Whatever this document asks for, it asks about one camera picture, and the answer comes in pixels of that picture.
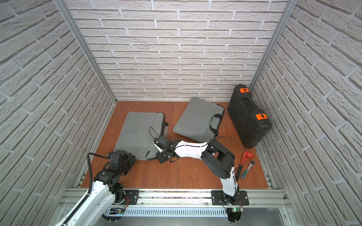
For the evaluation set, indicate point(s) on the red black pipe wrench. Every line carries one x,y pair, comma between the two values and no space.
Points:
246,155

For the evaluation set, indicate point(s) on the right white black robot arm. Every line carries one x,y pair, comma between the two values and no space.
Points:
216,157

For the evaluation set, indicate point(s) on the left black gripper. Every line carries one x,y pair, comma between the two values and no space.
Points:
129,159

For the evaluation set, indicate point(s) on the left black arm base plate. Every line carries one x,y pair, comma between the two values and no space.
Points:
130,197

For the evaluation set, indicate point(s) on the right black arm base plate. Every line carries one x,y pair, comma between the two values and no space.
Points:
220,198

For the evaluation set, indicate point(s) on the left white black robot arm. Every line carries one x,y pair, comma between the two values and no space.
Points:
104,190

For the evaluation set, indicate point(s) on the green handled ratchet wrench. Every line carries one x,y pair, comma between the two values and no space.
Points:
244,174

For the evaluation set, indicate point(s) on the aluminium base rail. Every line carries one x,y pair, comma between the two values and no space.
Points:
258,198

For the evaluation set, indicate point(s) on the black tool case orange latches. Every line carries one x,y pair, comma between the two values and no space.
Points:
251,122

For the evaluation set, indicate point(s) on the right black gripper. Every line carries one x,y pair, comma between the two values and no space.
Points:
161,159

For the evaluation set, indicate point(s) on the grey laptop bag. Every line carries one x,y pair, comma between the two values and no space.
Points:
200,121
138,133

